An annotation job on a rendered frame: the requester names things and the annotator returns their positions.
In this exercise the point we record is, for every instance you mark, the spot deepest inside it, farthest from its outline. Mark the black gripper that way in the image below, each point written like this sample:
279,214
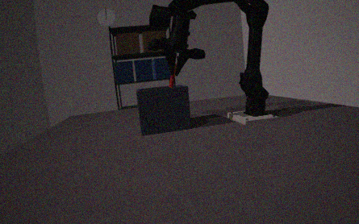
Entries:
178,41

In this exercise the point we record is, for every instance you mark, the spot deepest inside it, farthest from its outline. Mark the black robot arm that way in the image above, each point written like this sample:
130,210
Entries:
256,13

